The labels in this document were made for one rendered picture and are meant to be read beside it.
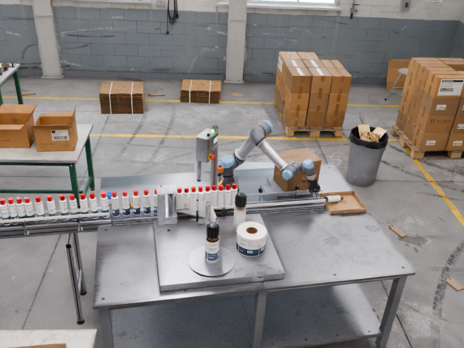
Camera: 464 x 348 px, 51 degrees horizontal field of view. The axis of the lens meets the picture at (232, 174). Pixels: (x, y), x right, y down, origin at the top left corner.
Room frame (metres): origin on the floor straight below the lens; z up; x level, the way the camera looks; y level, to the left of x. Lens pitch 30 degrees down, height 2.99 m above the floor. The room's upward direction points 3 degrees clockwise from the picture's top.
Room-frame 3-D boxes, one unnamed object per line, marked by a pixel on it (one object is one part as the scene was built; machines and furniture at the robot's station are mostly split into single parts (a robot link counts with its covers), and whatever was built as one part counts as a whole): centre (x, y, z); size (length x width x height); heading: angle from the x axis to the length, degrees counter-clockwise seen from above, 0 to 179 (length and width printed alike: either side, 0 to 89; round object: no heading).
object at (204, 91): (7.59, 0.59, 0.11); 0.65 x 0.54 x 0.22; 92
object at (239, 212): (2.83, -0.07, 1.03); 0.09 x 0.09 x 0.30
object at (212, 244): (2.47, 0.10, 1.04); 0.09 x 0.09 x 0.29
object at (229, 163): (3.47, 0.04, 1.05); 0.13 x 0.12 x 0.14; 147
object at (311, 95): (6.87, -1.08, 0.45); 1.20 x 0.84 x 0.89; 6
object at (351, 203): (3.31, -0.91, 0.85); 0.30 x 0.26 x 0.04; 103
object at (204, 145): (3.15, 0.19, 1.38); 0.17 x 0.10 x 0.19; 158
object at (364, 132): (5.22, -1.62, 0.50); 0.42 x 0.41 x 0.28; 95
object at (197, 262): (2.47, 0.10, 0.89); 0.31 x 0.31 x 0.01
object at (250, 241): (2.63, -0.15, 0.95); 0.20 x 0.20 x 0.14
